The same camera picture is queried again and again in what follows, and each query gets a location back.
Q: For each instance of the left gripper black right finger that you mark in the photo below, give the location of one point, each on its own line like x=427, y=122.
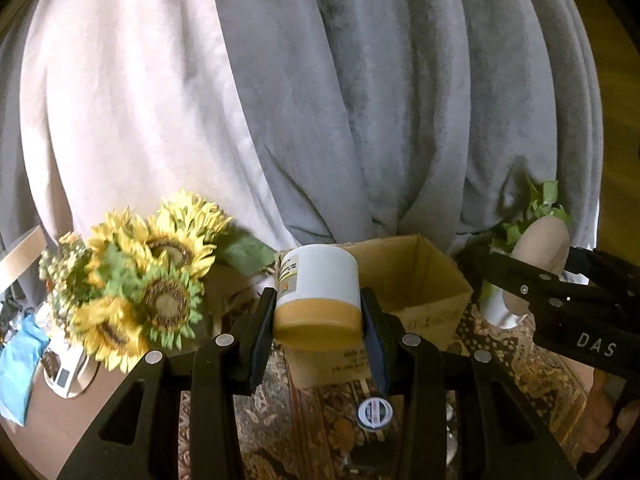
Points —
x=456, y=410

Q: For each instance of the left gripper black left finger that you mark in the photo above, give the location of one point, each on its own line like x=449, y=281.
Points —
x=135, y=435

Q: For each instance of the white orange lidded jar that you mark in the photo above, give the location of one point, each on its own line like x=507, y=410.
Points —
x=318, y=299

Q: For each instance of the person's hand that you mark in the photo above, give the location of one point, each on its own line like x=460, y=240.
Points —
x=598, y=414

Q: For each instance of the patterned persian table rug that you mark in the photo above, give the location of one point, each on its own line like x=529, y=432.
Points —
x=291, y=433

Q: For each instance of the white pot green plant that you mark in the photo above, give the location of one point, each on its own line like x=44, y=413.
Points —
x=499, y=308

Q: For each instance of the sunflower bouquet in vase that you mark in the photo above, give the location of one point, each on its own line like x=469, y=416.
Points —
x=135, y=284

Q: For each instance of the cardboard box with print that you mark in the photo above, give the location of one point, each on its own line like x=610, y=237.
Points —
x=412, y=280

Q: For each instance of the white desk lamp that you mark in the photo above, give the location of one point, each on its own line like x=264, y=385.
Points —
x=67, y=368

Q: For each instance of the blue folded cloth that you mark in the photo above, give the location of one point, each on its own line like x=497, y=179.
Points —
x=19, y=362

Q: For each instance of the grey curtain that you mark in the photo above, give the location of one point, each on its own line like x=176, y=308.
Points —
x=376, y=118

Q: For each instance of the beige curtain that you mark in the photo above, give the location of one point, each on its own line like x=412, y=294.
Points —
x=125, y=102

